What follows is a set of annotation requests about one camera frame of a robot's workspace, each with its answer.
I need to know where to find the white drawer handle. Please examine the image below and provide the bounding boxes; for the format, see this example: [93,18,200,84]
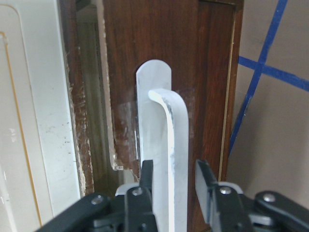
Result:
[136,59,189,232]

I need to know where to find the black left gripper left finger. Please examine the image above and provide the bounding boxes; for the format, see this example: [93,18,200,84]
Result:
[115,160,157,232]

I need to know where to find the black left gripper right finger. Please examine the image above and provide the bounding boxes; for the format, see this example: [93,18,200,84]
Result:
[195,160,253,232]

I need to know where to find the cream plastic storage box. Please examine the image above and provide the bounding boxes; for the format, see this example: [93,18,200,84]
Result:
[0,0,81,232]

